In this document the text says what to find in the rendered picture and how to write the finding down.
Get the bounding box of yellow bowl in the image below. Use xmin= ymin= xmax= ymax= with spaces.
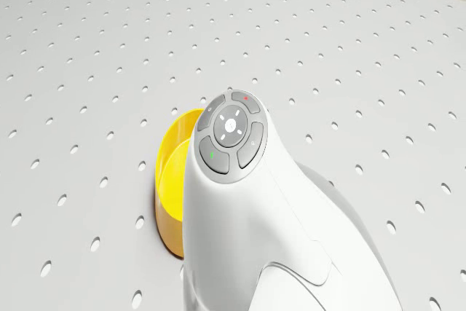
xmin=151 ymin=108 xmax=206 ymax=259

